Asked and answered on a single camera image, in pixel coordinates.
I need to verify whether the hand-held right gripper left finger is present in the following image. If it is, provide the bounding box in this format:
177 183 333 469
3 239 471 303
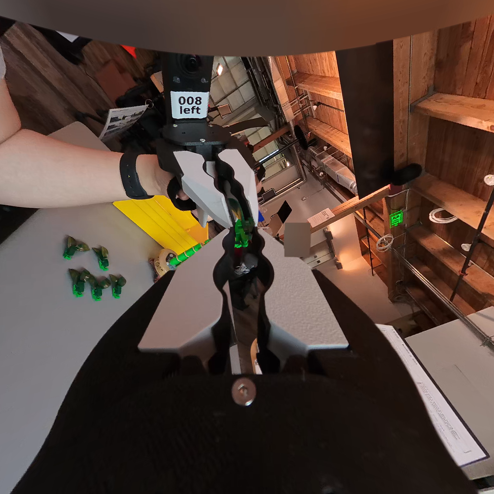
137 230 237 374

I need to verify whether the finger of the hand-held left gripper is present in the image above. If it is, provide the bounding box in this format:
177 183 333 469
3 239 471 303
218 148 260 227
172 151 233 229

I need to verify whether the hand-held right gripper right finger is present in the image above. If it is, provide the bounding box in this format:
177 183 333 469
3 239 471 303
256 229 350 375

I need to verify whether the person's left forearm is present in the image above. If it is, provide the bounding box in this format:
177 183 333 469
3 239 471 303
0 77 130 209

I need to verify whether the lego bamboo model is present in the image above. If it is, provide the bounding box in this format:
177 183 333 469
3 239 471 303
148 239 212 282

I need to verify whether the person's left hand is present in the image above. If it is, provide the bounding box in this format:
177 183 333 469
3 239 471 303
137 154 190 202

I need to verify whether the yellow plastic bin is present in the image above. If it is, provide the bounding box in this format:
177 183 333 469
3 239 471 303
113 195 211 256

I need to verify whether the tilted wooden board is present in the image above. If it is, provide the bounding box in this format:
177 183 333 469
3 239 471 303
269 201 295 237

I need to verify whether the black wristband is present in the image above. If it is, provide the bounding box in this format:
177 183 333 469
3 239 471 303
120 151 154 200

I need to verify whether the black pole with round disc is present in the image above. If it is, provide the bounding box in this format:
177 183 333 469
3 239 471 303
247 124 310 155

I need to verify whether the hanging printed sheet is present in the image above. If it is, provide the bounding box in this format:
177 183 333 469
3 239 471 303
98 104 150 140

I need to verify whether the white paper notice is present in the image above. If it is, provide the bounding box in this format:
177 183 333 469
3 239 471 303
307 208 335 229

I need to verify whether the wooden board with instruction sheet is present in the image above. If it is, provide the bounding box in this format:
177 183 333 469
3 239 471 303
376 309 494 480

